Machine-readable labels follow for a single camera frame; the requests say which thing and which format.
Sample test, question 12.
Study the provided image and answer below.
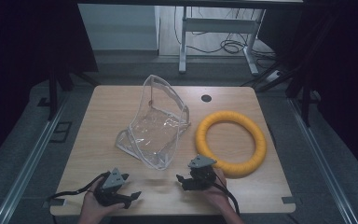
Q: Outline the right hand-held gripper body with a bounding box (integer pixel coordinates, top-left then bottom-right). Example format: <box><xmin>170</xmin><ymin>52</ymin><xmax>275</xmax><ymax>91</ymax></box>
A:
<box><xmin>187</xmin><ymin>154</ymin><xmax>218</xmax><ymax>191</ymax></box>

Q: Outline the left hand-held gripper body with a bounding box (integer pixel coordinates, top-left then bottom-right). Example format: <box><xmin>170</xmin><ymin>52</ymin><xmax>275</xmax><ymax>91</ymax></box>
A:
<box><xmin>92</xmin><ymin>167</ymin><xmax>131</xmax><ymax>207</ymax></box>

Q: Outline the person's right hand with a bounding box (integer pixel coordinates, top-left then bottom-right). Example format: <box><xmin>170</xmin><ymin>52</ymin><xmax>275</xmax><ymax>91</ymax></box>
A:
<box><xmin>199</xmin><ymin>167</ymin><xmax>231</xmax><ymax>210</ymax></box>

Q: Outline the person's left hand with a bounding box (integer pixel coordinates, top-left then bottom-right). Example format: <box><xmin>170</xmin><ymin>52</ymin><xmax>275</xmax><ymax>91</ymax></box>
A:
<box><xmin>79</xmin><ymin>178</ymin><xmax>126</xmax><ymax>219</ymax></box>

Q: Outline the clear plastic zipper bag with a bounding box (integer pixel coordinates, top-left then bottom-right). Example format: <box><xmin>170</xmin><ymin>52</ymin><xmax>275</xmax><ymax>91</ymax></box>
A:
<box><xmin>115</xmin><ymin>74</ymin><xmax>192</xmax><ymax>172</ymax></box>

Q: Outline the black metal stand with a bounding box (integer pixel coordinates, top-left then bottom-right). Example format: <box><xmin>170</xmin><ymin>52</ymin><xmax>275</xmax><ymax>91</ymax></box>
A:
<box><xmin>37</xmin><ymin>60</ymin><xmax>101</xmax><ymax>121</ymax></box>
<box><xmin>241</xmin><ymin>59</ymin><xmax>322</xmax><ymax>128</ymax></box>

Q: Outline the white power strip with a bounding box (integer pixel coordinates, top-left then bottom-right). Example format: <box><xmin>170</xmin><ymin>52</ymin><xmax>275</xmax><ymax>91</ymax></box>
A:
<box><xmin>265</xmin><ymin>69</ymin><xmax>284</xmax><ymax>83</ymax></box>

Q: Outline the dark curtain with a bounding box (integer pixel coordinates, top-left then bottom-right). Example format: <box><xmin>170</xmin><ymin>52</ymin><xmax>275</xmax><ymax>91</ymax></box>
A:
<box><xmin>0</xmin><ymin>0</ymin><xmax>99</xmax><ymax>173</ymax></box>
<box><xmin>257</xmin><ymin>0</ymin><xmax>358</xmax><ymax>186</ymax></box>

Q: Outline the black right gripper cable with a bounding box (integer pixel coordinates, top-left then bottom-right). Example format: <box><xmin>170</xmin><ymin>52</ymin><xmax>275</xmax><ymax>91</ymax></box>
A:
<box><xmin>212</xmin><ymin>174</ymin><xmax>241</xmax><ymax>217</ymax></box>

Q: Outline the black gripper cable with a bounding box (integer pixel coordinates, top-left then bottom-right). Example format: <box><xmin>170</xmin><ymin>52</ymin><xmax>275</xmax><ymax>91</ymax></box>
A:
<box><xmin>212</xmin><ymin>174</ymin><xmax>241</xmax><ymax>217</ymax></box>
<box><xmin>46</xmin><ymin>171</ymin><xmax>111</xmax><ymax>202</ymax></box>

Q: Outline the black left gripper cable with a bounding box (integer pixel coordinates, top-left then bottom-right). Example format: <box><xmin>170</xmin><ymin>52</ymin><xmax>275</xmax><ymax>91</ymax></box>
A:
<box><xmin>46</xmin><ymin>171</ymin><xmax>111</xmax><ymax>202</ymax></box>

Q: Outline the yellow foam ring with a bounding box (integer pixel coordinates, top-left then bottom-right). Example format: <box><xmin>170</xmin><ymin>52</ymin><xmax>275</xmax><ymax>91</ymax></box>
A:
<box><xmin>195</xmin><ymin>110</ymin><xmax>268</xmax><ymax>179</ymax></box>

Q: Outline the silver floor rail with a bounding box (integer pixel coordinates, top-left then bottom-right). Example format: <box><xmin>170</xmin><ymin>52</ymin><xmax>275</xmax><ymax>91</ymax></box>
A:
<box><xmin>287</xmin><ymin>98</ymin><xmax>358</xmax><ymax>224</ymax></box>
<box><xmin>0</xmin><ymin>92</ymin><xmax>71</xmax><ymax>224</ymax></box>

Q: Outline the black cable bundle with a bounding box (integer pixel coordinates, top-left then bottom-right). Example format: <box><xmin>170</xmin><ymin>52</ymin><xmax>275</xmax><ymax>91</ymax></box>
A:
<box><xmin>173</xmin><ymin>6</ymin><xmax>278</xmax><ymax>63</ymax></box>

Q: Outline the white metal desk frame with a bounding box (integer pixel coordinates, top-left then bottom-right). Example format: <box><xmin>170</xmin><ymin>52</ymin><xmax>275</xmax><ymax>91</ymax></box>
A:
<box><xmin>178</xmin><ymin>6</ymin><xmax>267</xmax><ymax>77</ymax></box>

